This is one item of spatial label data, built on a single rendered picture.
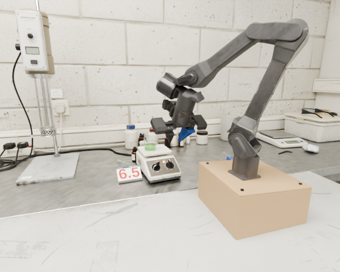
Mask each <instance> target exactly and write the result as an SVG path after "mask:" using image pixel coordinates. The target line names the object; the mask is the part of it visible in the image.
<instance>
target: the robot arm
mask: <svg viewBox="0 0 340 272"><path fill-rule="evenodd" d="M308 39H309V27H308V25H307V23H306V22H305V21H304V20H302V19H299V18H295V19H291V20H289V21H287V22H267V23H259V22H253V23H251V24H250V25H249V26H248V27H247V28H246V29H245V30H244V31H242V32H241V33H240V34H239V35H238V36H236V37H235V38H234V39H233V40H231V41H230V42H229V43H228V44H226V45H225V46H224V47H223V48H221V49H220V50H219V51H218V52H217V53H215V54H214V55H212V56H211V57H210V58H208V59H206V60H204V61H202V62H199V63H197V64H195V65H193V66H191V67H190V68H188V69H187V70H186V72H185V74H184V75H182V76H181V77H179V78H177V77H175V76H173V75H172V74H171V73H169V72H166V73H165V75H164V76H163V77H161V78H160V80H159V81H158V82H157V85H156V90H157V91H158V92H160V93H161V94H163V95H164V96H166V97H167V98H169V99H171V100H172V99H174V98H175V99H176V98H177V101H169V100H168V99H164V100H163V102H162V108H163V109H164V110H167V111H168V112H169V117H171V118H172V120H169V121H168V122H165V121H164V120H163V118H162V117H160V118H152V119H151V122H150V123H151V126H152V128H153V131H154V133H155V134H165V135H166V136H167V139H168V143H169V144H170V143H171V141H172V139H173V137H174V135H175V134H174V132H173V130H174V128H181V127H182V128H181V131H180V134H179V138H178V142H181V141H183V140H184V139H185V138H186V137H188V136H189V135H191V134H192V133H195V129H194V126H195V125H197V130H205V129H206V128H207V123H206V121H205V120H204V118H203V117H202V115H201V114H198V115H194V113H193V110H194V106H195V103H199V102H201V101H202V100H204V99H205V98H204V96H203V95H202V93H201V91H200V92H196V91H195V90H193V89H192V88H204V87H206V86H207V85H208V84H209V83H210V82H211V81H212V80H213V79H214V78H215V76H216V75H217V73H218V72H219V71H220V70H221V69H223V68H224V67H225V66H227V65H228V64H229V63H231V62H232V61H233V60H234V59H236V58H237V57H239V56H240V55H242V54H243V53H244V52H246V51H247V50H248V49H250V48H251V47H252V46H254V45H255V44H256V43H266V44H272V45H275V46H274V51H273V56H272V59H271V62H270V63H269V66H268V68H267V70H266V72H265V74H264V76H263V78H262V80H261V82H260V84H259V86H258V88H257V90H256V92H255V94H254V96H253V98H252V100H251V102H250V104H249V106H248V108H247V110H246V112H245V114H244V115H243V116H242V117H237V118H234V119H233V122H232V125H231V127H230V129H229V130H228V131H227V132H229V134H228V142H229V144H230V145H231V147H232V148H233V153H234V156H233V164H232V169H231V170H228V173H230V174H232V175H234V176H235V177H237V178H239V179H241V180H242V181H246V180H252V179H258V178H261V176H260V175H258V174H257V171H258V167H259V161H260V157H259V156H258V155H257V153H258V152H259V151H260V149H261V148H262V145H261V144H260V142H259V141H258V140H257V139H256V137H255V136H256V133H257V130H258V127H259V122H260V118H261V117H262V114H263V112H264V110H265V109H266V107H267V105H268V103H269V101H270V99H271V97H272V95H273V94H274V92H275V90H276V88H277V86H278V84H279V82H280V80H281V79H282V77H283V75H284V73H285V71H286V70H287V67H288V66H289V65H290V64H291V62H292V61H293V60H294V59H295V58H296V57H297V55H298V54H299V53H300V52H301V50H302V49H303V48H304V46H305V45H306V43H307V42H308ZM184 86H188V87H191V88H189V89H188V88H186V87H184Z"/></svg>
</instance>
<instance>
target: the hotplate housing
mask: <svg viewBox="0 0 340 272"><path fill-rule="evenodd" d="M167 158H174V159H175V157H174V156H173V155H172V154H163V155H155V156H150V157H145V156H143V155H142V154H141V153H140V151H137V152H136V161H137V165H139V166H140V170H141V171H142V172H143V174H144V176H145V177H146V178H147V180H148V181H149V182H150V183H154V182H160V181H166V180H172V179H177V178H181V175H182V172H181V170H180V167H179V165H178V163H177V161H176V159H175V161H176V164H177V166H178V168H179V170H180V172H176V173H169V174H163V175H157V176H151V175H150V173H149V170H148V167H147V163H146V162H147V161H151V160H159V159H167Z"/></svg>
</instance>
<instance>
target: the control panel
mask: <svg viewBox="0 0 340 272"><path fill-rule="evenodd" d="M169 159H170V160H171V162H172V163H173V164H174V167H173V168H167V167H166V163H167V162H168V160H169ZM163 161H164V162H163ZM157 162H160V169H159V170H158V171H155V170H153V169H152V165H153V164H156V163H157ZM146 163H147V167H148V170H149V173H150V175H151V176H157V175H163V174H169V173H176V172H180V170H179V168H178V166H177V164H176V161H175V159H174V158H167V159H159V160H151V161H147V162H146Z"/></svg>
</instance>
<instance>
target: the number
mask: <svg viewBox="0 0 340 272"><path fill-rule="evenodd" d="M117 171H118V178H119V180H121V179H129V178H136V177H140V176H141V174H140V169H139V167H131V168H123V169H118V170H117Z"/></svg>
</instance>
